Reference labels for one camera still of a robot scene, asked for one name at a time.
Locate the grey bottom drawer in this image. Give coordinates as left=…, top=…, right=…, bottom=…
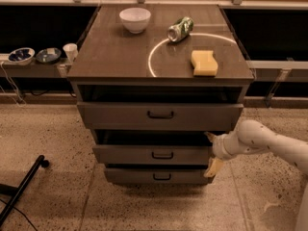
left=104, top=168, right=214, bottom=185

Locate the grey drawer cabinet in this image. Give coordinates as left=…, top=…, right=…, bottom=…
left=66, top=3, right=255, bottom=140

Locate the grey drawer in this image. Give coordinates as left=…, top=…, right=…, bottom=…
left=77, top=102, right=244, bottom=132
left=93, top=144, right=212, bottom=165
left=104, top=168, right=214, bottom=185

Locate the white paper cup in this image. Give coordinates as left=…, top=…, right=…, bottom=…
left=63, top=43, right=78, bottom=62

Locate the grey top drawer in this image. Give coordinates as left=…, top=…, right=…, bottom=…
left=77, top=102, right=244, bottom=132

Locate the black floor cable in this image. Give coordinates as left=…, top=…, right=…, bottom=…
left=0, top=198, right=39, bottom=231

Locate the blue patterned bowl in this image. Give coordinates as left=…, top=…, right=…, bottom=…
left=9, top=47, right=35, bottom=65

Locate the dark green bowl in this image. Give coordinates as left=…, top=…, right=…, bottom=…
left=36, top=47, right=62, bottom=64

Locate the crushed green soda can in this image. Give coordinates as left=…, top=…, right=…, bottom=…
left=167, top=16, right=193, bottom=42

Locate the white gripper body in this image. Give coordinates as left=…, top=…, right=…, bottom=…
left=213, top=132, right=239, bottom=161

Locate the low side shelf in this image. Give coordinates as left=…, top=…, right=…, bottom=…
left=0, top=59, right=71, bottom=78

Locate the yellow sponge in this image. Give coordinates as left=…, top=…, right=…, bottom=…
left=191, top=50, right=218, bottom=76

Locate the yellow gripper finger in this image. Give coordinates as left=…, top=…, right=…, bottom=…
left=205, top=132, right=216, bottom=142
left=204, top=158, right=223, bottom=178

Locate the white ceramic bowl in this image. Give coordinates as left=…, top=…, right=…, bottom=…
left=119, top=8, right=151, bottom=34

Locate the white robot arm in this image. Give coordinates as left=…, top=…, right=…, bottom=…
left=204, top=119, right=308, bottom=178

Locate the black chair leg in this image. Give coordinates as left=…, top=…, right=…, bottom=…
left=0, top=155, right=49, bottom=226

